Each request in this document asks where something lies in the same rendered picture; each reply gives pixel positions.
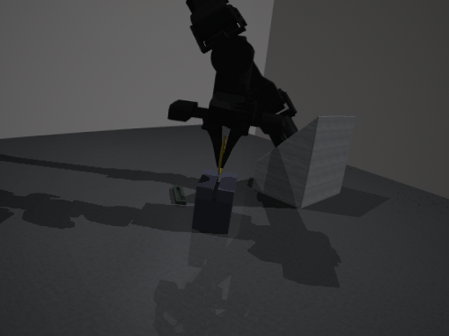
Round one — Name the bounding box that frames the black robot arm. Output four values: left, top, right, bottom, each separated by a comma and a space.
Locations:
186, 0, 298, 147

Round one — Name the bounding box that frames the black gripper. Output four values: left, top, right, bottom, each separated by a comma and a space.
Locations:
167, 73, 286, 168

